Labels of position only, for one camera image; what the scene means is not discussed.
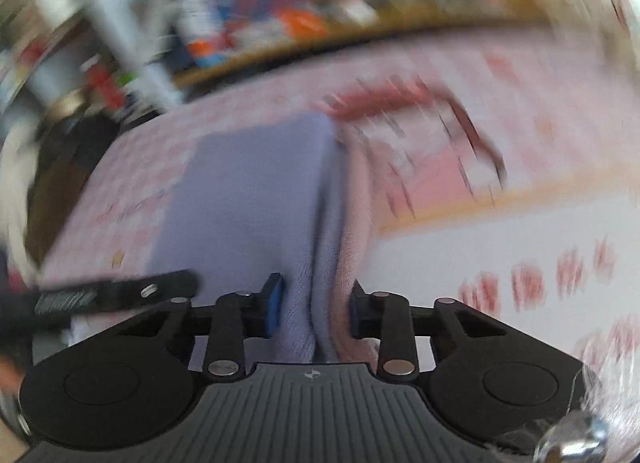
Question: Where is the tall white and orange box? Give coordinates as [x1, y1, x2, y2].
[177, 0, 228, 70]

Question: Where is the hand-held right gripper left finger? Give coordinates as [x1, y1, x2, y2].
[117, 272, 287, 383]

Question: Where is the white and wooden bookshelf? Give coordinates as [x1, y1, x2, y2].
[0, 0, 566, 116]

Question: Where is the purple and pink sweater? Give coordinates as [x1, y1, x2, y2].
[147, 112, 383, 365]

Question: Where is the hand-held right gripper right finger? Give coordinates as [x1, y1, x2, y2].
[347, 279, 508, 378]

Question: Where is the small orange and white box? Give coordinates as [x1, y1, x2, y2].
[276, 9, 328, 39]

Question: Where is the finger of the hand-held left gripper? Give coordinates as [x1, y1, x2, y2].
[32, 269, 202, 330]

